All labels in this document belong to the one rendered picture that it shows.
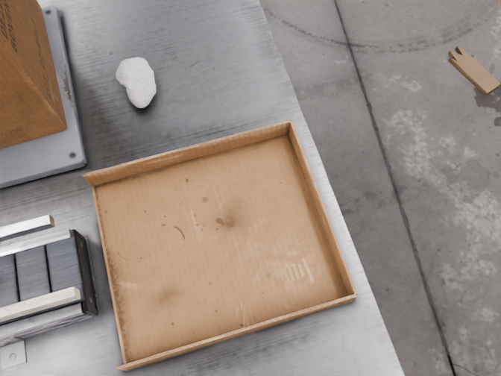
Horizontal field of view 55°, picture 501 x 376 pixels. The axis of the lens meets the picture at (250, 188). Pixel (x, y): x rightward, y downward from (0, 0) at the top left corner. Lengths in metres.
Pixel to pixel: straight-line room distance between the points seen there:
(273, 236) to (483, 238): 1.11
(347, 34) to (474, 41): 0.48
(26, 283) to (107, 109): 0.29
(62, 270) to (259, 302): 0.25
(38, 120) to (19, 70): 0.11
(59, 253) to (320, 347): 0.35
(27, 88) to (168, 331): 0.35
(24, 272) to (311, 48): 1.45
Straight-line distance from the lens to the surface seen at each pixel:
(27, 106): 0.69
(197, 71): 0.79
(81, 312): 0.63
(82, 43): 0.86
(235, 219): 0.66
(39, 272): 0.65
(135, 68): 0.76
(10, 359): 0.70
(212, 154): 0.70
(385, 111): 1.77
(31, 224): 0.58
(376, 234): 1.57
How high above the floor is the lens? 1.46
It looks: 68 degrees down
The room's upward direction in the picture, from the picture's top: 1 degrees counter-clockwise
